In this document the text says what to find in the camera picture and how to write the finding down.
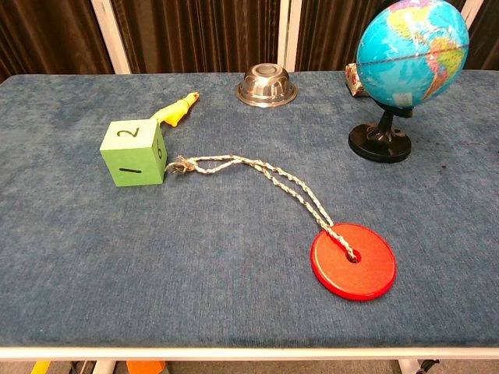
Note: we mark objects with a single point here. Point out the white table frame edge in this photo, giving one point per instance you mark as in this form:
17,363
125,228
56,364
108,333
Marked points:
249,353

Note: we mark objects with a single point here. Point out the white table leg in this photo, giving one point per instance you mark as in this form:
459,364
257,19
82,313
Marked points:
409,367
104,367

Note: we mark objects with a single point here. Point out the small red white packet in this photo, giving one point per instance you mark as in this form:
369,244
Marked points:
352,80

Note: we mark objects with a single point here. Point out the blue table cloth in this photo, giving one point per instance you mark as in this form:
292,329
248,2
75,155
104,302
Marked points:
218,253

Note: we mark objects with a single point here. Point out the yellow object under table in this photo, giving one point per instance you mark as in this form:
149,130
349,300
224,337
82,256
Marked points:
40,368

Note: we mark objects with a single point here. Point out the yellow plastic toy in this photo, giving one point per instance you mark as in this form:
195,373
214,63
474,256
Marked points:
177,111

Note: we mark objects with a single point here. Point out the upturned steel bowl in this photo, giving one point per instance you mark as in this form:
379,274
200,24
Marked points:
267,85

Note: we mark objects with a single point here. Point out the black globe stand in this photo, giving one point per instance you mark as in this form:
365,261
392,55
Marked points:
380,146

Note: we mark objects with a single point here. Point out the orange object under table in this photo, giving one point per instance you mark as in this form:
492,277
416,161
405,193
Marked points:
146,367

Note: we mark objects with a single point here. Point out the green numbered cube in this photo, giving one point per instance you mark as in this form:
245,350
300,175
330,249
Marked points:
136,167

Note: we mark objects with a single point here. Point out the red disc with hole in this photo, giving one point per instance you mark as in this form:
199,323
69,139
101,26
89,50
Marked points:
366,276

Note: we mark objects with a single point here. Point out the white partition post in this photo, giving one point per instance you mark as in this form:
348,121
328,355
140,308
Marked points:
471,11
289,35
113,39

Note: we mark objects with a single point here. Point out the blue world globe ball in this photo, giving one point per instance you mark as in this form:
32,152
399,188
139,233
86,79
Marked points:
397,58

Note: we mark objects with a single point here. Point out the dark brown curtain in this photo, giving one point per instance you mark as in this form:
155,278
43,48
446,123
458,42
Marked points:
202,35

